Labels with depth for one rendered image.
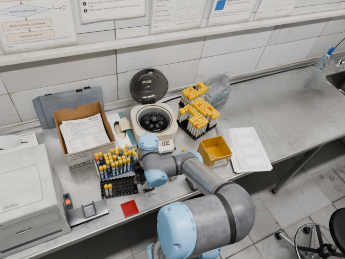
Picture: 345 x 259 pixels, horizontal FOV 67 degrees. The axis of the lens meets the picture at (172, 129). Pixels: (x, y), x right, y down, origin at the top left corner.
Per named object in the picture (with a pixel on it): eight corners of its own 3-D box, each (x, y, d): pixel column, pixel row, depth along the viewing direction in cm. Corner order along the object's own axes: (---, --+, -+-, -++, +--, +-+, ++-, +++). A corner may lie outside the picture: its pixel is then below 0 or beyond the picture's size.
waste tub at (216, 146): (206, 170, 141) (211, 160, 133) (196, 150, 148) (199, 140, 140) (227, 164, 145) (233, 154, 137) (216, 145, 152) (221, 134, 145)
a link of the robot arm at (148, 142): (140, 150, 94) (136, 132, 99) (139, 166, 102) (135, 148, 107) (161, 147, 96) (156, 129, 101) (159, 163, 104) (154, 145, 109)
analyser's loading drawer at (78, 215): (62, 230, 110) (59, 226, 106) (59, 216, 114) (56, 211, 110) (110, 213, 118) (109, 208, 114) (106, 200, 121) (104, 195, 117)
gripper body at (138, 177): (131, 171, 119) (131, 157, 109) (149, 165, 122) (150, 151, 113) (137, 186, 115) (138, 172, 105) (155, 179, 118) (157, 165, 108)
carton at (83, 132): (69, 172, 130) (63, 155, 118) (58, 129, 145) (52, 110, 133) (117, 158, 138) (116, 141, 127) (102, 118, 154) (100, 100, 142)
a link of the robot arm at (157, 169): (178, 173, 92) (170, 148, 98) (148, 180, 89) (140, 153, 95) (175, 184, 98) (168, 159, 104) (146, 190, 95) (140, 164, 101)
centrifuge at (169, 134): (138, 159, 140) (138, 146, 130) (128, 117, 157) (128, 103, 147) (180, 151, 146) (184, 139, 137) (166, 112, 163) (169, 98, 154)
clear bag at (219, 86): (208, 111, 169) (216, 90, 154) (190, 95, 176) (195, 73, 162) (234, 96, 181) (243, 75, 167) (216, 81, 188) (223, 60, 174)
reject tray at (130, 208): (125, 218, 119) (125, 217, 119) (120, 204, 123) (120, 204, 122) (139, 213, 122) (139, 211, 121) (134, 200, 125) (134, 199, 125)
